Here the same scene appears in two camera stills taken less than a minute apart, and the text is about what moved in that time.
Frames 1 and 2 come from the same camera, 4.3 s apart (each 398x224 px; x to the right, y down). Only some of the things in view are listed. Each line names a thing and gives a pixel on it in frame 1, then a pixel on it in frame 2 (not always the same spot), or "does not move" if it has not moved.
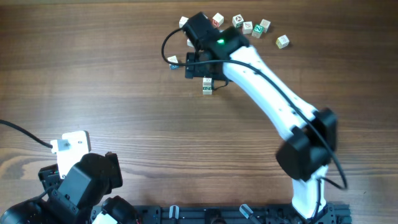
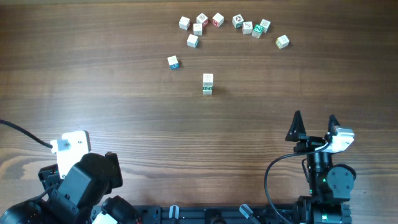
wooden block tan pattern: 207,79 does not move
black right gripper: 194,71 → 308,142
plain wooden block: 206,84 does not move
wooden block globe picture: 207,91 does not move
